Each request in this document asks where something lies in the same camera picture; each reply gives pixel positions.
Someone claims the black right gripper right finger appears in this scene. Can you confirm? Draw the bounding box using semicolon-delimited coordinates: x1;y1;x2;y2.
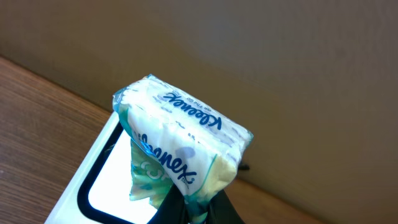
206;190;244;224

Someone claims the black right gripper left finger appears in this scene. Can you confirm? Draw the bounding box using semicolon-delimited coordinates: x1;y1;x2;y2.
148;184;190;224

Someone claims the teal tissue pack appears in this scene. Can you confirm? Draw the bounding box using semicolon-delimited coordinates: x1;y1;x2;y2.
113;75;253;223

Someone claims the white barcode scanner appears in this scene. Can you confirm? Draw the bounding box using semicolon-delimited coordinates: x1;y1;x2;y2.
45;113;157;224

